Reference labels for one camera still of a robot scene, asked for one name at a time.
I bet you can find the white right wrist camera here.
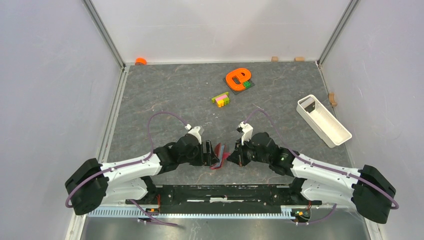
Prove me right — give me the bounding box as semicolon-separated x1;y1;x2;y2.
236;121;253;146

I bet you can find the orange round cap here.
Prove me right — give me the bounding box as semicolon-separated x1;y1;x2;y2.
134;57;147;66

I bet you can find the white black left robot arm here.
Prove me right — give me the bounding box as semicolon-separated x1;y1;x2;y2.
64;133;220;216

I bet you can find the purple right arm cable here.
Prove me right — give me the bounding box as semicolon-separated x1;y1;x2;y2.
244;108;400;227

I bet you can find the wooden block right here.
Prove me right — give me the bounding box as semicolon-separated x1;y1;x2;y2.
294;56;305;62

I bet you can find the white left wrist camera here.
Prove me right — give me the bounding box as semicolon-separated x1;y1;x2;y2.
184;124;204;144

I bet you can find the dark square base plate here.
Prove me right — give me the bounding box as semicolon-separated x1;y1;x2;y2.
222;77;255;95

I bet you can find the wooden curved piece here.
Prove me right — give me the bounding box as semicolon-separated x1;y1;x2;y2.
328;92;338;108

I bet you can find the grey slotted cable duct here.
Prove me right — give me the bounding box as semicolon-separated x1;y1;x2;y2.
86;206;294;220

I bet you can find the red leather card holder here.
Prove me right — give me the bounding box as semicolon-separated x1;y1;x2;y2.
209;143;231;170

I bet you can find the orange letter e shape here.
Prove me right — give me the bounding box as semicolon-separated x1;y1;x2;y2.
224;68;252;94

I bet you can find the colourful block stack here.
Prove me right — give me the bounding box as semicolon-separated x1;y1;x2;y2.
211;91;230;108

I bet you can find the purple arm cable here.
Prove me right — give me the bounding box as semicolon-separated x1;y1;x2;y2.
244;108;400;227
64;111;190;228

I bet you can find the green small block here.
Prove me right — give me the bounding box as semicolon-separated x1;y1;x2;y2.
243;81;252;89

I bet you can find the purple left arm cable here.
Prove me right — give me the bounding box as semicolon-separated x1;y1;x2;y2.
64;111;190;228

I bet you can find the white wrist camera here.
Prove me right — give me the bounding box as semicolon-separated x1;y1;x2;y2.
184;124;204;144
236;121;253;146

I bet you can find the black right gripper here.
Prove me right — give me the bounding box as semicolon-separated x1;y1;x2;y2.
227;137;271;168

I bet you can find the white plastic tray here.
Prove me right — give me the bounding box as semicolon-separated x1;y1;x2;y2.
296;94;352;148

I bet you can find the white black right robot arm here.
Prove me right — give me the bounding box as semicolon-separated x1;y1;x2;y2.
227;132;399;224

